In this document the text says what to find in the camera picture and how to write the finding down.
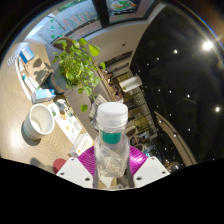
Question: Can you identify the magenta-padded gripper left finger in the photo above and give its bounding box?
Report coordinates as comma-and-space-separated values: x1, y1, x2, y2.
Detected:
55, 144, 100, 189

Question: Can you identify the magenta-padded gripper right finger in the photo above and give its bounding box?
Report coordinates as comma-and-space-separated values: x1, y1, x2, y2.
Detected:
124, 144, 171, 188

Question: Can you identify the clear plastic water bottle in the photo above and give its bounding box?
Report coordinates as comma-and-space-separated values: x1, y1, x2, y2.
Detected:
93, 101, 131, 178

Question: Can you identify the white and orange box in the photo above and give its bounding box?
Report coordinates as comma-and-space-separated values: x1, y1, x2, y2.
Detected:
68, 132, 95, 158

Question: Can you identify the white ceramic mug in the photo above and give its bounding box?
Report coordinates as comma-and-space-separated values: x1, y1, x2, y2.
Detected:
22, 103, 56, 141

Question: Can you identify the grey curved sofa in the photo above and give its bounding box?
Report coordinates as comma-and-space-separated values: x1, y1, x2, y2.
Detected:
61, 66, 125, 141

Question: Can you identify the blue and white carton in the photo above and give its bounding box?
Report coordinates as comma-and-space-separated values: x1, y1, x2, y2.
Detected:
31, 88, 57, 104

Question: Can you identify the person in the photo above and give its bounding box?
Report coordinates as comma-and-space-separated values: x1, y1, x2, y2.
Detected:
103, 69, 115, 84
111, 83, 124, 98

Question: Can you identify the white tube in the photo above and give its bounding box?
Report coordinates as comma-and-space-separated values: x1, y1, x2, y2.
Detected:
21, 73, 42, 95

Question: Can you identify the green potted plant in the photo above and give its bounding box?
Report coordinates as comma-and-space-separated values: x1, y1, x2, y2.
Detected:
49, 37, 107, 113

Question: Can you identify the small blue flat box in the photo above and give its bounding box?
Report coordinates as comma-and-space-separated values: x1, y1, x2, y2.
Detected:
18, 46, 35, 64

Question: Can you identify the pill blister pack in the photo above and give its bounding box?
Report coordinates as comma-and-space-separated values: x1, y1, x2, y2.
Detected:
7, 54, 20, 67

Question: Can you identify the group of ceiling lights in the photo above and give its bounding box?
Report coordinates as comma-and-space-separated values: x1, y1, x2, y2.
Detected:
146, 39, 223, 134

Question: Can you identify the framed food poster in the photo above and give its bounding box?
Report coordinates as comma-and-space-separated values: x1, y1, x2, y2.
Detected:
106, 0, 155, 21

